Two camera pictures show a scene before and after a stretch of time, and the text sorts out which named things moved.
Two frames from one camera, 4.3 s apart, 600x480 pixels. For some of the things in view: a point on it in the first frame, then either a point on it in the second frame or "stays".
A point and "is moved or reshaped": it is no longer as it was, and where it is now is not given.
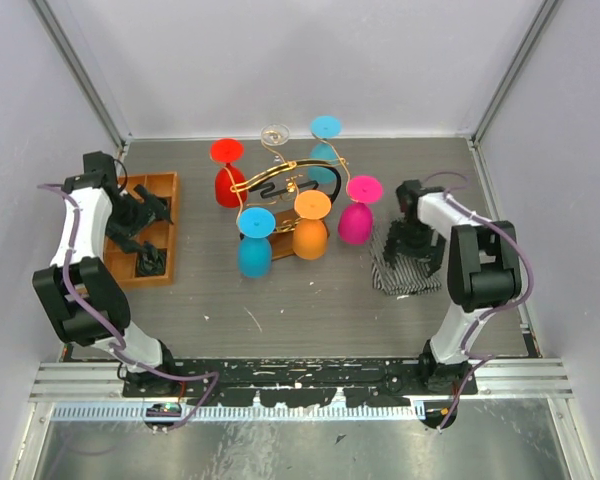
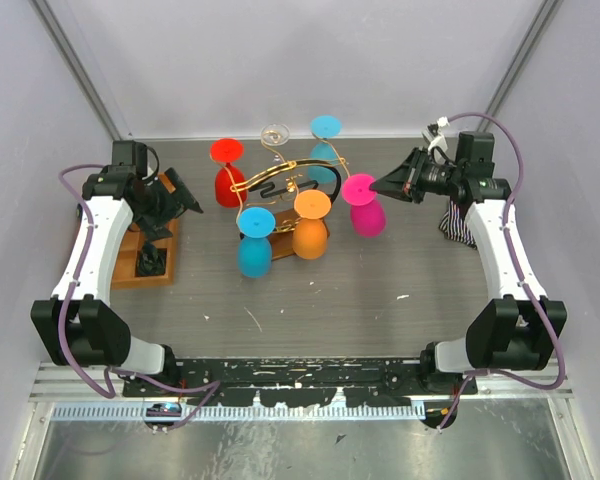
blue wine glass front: (256, 225) stays
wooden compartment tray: (122, 261) stays
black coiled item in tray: (151, 261) stays
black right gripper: (397, 245) → (404, 181)
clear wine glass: (275, 134) stays
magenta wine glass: (355, 220) is moved or reshaped
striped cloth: (400, 275) is moved or reshaped
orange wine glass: (310, 234) stays
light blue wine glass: (323, 160) stays
